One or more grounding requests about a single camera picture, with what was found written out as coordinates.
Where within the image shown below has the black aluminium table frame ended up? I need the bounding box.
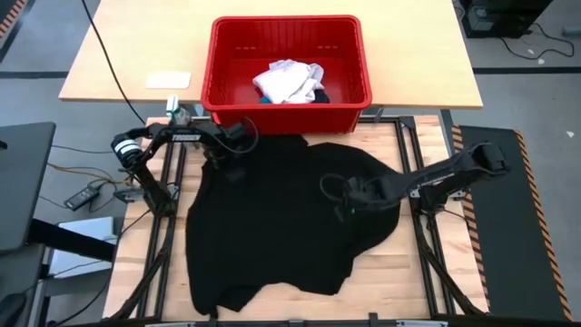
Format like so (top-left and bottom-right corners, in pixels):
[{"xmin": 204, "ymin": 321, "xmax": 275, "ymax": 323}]
[{"xmin": 104, "ymin": 114, "xmax": 490, "ymax": 327}]

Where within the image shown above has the white flat pad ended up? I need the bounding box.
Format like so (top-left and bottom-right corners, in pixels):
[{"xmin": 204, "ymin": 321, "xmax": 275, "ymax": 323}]
[{"xmin": 144, "ymin": 70, "xmax": 192, "ymax": 91}]

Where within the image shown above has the hazard-striped floor strip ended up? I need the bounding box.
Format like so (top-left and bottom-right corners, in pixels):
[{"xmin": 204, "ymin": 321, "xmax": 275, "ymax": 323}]
[{"xmin": 0, "ymin": 0, "xmax": 37, "ymax": 64}]

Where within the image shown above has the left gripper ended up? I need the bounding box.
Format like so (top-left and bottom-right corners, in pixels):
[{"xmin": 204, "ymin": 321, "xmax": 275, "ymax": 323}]
[{"xmin": 203, "ymin": 138, "xmax": 250, "ymax": 183}]

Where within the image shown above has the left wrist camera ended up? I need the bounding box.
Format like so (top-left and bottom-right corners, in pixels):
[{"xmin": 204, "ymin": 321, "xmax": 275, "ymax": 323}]
[{"xmin": 226, "ymin": 121, "xmax": 251, "ymax": 144}]

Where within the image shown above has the long black cable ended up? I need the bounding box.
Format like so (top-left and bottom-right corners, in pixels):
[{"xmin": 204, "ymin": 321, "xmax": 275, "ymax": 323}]
[{"xmin": 80, "ymin": 0, "xmax": 147, "ymax": 126}]

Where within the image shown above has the black computer tower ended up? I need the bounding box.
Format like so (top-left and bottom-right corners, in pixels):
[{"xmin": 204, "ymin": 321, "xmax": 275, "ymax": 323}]
[{"xmin": 458, "ymin": 0, "xmax": 556, "ymax": 40}]

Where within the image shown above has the black floor cable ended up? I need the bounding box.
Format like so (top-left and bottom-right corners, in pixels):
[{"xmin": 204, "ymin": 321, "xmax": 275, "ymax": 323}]
[{"xmin": 497, "ymin": 21, "xmax": 576, "ymax": 62}]

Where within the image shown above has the black power adapter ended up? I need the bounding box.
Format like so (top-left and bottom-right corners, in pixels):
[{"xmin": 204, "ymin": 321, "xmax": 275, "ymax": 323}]
[{"xmin": 64, "ymin": 184, "xmax": 101, "ymax": 212}]

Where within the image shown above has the white t-shirt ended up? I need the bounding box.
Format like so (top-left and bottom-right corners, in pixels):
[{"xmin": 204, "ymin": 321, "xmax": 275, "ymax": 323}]
[{"xmin": 251, "ymin": 58, "xmax": 327, "ymax": 105}]

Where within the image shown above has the white box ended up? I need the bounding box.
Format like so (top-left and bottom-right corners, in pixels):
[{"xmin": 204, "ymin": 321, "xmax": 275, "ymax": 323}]
[{"xmin": 46, "ymin": 216, "xmax": 118, "ymax": 279}]

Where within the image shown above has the black side desk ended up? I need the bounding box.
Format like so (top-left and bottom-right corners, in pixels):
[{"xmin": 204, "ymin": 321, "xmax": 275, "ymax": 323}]
[{"xmin": 0, "ymin": 121, "xmax": 57, "ymax": 254}]

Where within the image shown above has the black hazard-striped floor mat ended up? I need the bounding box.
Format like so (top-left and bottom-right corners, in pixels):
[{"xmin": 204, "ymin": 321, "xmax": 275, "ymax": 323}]
[{"xmin": 450, "ymin": 124, "xmax": 575, "ymax": 323}]

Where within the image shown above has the black desk leg beam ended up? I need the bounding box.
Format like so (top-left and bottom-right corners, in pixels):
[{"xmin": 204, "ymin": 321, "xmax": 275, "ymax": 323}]
[{"xmin": 26, "ymin": 217, "xmax": 117, "ymax": 263}]

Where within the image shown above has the red plastic laundry basket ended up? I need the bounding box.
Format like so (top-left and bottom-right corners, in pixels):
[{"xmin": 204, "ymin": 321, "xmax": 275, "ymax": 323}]
[{"xmin": 200, "ymin": 14, "xmax": 374, "ymax": 136}]

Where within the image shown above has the light wooden side table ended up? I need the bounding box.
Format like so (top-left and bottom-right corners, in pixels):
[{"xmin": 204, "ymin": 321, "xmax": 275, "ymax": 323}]
[{"xmin": 57, "ymin": 0, "xmax": 484, "ymax": 111}]

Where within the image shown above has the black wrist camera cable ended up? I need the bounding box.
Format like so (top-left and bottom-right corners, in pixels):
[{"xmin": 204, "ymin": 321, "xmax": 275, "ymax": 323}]
[
  {"xmin": 318, "ymin": 173, "xmax": 351, "ymax": 203},
  {"xmin": 212, "ymin": 116, "xmax": 261, "ymax": 156}
]

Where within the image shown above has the cleaner spray bottle green label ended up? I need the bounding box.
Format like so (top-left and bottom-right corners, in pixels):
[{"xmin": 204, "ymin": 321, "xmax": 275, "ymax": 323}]
[{"xmin": 164, "ymin": 94, "xmax": 192, "ymax": 127}]

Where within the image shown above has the black t-shirt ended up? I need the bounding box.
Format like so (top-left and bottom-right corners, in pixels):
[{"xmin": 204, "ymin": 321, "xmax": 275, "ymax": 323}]
[{"xmin": 184, "ymin": 133, "xmax": 402, "ymax": 320}]

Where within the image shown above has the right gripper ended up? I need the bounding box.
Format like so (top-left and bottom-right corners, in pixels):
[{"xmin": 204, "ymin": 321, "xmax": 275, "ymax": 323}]
[{"xmin": 333, "ymin": 178, "xmax": 388, "ymax": 224}]

